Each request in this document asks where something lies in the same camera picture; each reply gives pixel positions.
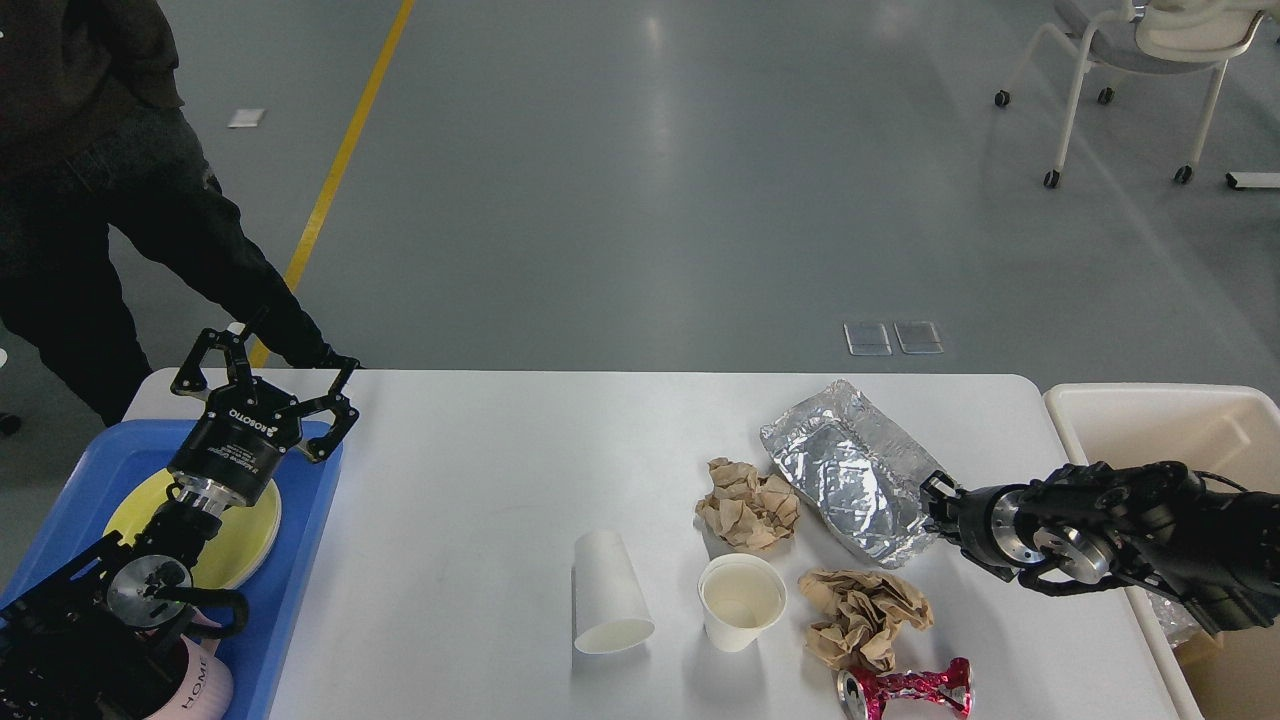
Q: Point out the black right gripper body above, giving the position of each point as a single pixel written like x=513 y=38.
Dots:
x=990 y=531

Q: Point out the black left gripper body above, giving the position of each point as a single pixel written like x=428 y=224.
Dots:
x=236 y=446

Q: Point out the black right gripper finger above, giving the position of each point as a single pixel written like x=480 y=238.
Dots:
x=941 y=500

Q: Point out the aluminium foil tray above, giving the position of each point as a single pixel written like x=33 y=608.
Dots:
x=859 y=469

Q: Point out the brown paper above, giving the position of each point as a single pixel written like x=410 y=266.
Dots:
x=863 y=614

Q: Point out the crushed red can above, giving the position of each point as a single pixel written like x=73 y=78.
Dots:
x=865 y=695

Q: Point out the white paper cup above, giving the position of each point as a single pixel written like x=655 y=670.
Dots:
x=741 y=595
x=609 y=608

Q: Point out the aluminium foil block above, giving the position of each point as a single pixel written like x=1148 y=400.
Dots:
x=1178 y=626

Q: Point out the pink mug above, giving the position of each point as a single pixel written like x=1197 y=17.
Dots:
x=204 y=690

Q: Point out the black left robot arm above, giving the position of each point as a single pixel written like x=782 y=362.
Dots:
x=126 y=629

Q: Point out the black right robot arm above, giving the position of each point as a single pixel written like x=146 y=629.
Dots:
x=1086 y=529

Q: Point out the blue plastic tray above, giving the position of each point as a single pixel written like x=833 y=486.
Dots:
x=125 y=455

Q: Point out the crumpled brown paper ball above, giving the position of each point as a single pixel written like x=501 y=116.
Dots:
x=749 y=511

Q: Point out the person in dark clothes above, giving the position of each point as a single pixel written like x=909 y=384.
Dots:
x=93 y=138

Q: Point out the beige plastic bin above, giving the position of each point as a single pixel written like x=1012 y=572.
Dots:
x=1232 y=431

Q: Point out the white wheeled chair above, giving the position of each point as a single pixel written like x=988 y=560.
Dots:
x=1152 y=38

